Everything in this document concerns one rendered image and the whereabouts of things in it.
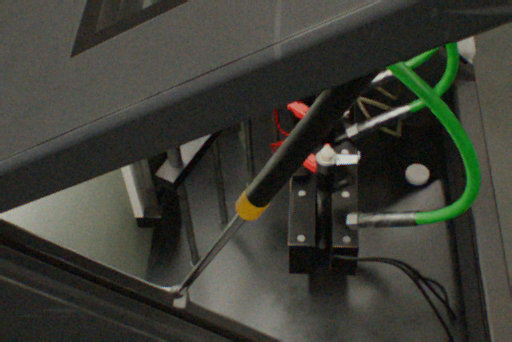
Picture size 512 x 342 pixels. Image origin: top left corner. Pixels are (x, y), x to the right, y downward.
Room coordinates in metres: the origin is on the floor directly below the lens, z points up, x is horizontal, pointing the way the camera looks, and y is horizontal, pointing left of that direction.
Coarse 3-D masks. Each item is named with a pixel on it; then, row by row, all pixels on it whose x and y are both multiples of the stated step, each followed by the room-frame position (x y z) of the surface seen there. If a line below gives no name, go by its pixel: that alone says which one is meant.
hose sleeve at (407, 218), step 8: (360, 216) 0.51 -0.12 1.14; (368, 216) 0.50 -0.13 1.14; (376, 216) 0.50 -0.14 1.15; (384, 216) 0.49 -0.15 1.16; (392, 216) 0.49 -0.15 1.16; (400, 216) 0.48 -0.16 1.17; (408, 216) 0.48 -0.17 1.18; (360, 224) 0.50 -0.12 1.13; (368, 224) 0.50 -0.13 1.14; (376, 224) 0.49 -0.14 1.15; (384, 224) 0.49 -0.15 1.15; (392, 224) 0.48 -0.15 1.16; (400, 224) 0.48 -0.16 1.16; (408, 224) 0.47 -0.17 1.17; (416, 224) 0.47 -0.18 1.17
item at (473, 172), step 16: (400, 64) 0.50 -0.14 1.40; (416, 80) 0.49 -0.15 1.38; (432, 96) 0.48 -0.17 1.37; (432, 112) 0.48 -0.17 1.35; (448, 112) 0.47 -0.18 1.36; (448, 128) 0.47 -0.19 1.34; (464, 144) 0.46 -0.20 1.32; (464, 160) 0.46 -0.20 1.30; (480, 176) 0.45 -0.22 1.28; (464, 192) 0.46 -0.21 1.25; (448, 208) 0.46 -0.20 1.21; (464, 208) 0.45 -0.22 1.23
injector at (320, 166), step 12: (336, 156) 0.62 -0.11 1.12; (324, 168) 0.60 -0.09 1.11; (336, 168) 0.61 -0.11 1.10; (324, 180) 0.60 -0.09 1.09; (336, 180) 0.62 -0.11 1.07; (348, 180) 0.61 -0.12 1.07; (324, 192) 0.60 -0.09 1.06; (324, 204) 0.61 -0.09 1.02; (324, 216) 0.61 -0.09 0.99; (324, 228) 0.61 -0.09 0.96; (324, 240) 0.61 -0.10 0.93
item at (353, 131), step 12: (456, 48) 0.68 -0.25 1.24; (456, 60) 0.67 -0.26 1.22; (456, 72) 0.68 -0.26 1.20; (444, 84) 0.67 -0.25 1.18; (396, 108) 0.69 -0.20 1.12; (408, 108) 0.68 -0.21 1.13; (420, 108) 0.68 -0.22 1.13; (372, 120) 0.69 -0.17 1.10; (384, 120) 0.68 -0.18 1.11; (396, 120) 0.68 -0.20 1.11; (348, 132) 0.69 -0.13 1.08; (360, 132) 0.68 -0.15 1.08
